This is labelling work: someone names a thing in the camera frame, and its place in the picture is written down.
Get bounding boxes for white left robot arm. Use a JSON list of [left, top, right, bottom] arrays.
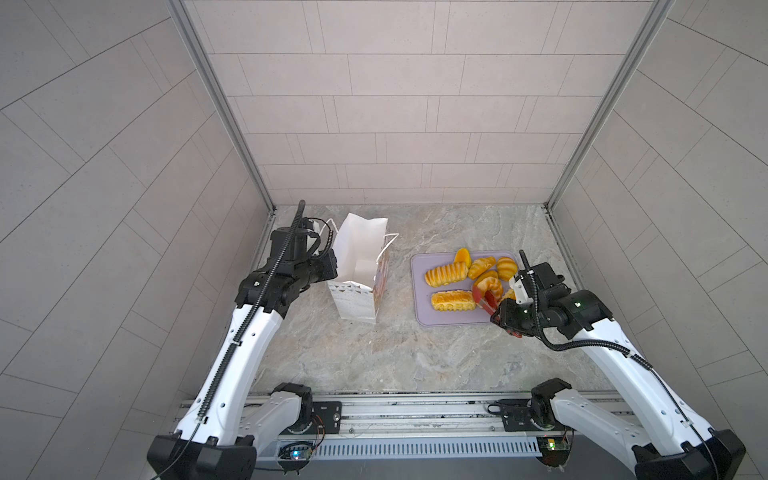
[[147, 217, 337, 479]]

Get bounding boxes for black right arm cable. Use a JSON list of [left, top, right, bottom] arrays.
[[518, 249, 721, 480]]

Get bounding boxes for aluminium corner post right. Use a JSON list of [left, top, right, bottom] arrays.
[[544, 0, 677, 211]]

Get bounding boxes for right circuit board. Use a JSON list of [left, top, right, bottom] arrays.
[[536, 436, 571, 468]]

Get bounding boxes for ring-shaped braided bread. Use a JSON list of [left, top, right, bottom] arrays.
[[473, 276, 504, 304]]

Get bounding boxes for aluminium corner post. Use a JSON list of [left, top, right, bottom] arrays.
[[544, 0, 677, 211], [165, 0, 277, 212]]

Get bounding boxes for lilac plastic tray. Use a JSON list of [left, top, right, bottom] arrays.
[[411, 248, 521, 326]]

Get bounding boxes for left circuit board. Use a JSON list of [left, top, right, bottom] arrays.
[[278, 441, 316, 462]]

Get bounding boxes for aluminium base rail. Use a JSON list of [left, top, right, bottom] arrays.
[[173, 389, 637, 463]]

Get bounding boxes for red kitchen tongs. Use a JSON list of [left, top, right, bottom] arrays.
[[472, 285, 522, 338]]

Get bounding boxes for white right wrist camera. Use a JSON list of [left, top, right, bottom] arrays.
[[510, 271, 536, 306]]

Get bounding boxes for aluminium corner post left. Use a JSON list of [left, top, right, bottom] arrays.
[[165, 0, 277, 212]]

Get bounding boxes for white cartoon paper bag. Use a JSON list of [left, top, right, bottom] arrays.
[[316, 213, 398, 324]]

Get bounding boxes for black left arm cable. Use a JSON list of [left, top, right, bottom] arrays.
[[149, 199, 307, 480]]

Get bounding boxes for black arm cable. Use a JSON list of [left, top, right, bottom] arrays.
[[149, 199, 307, 480], [518, 249, 721, 480]]

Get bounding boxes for circuit board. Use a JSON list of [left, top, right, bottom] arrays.
[[278, 441, 316, 462], [536, 436, 571, 468]]

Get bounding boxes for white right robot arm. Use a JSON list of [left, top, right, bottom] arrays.
[[473, 263, 746, 479]]

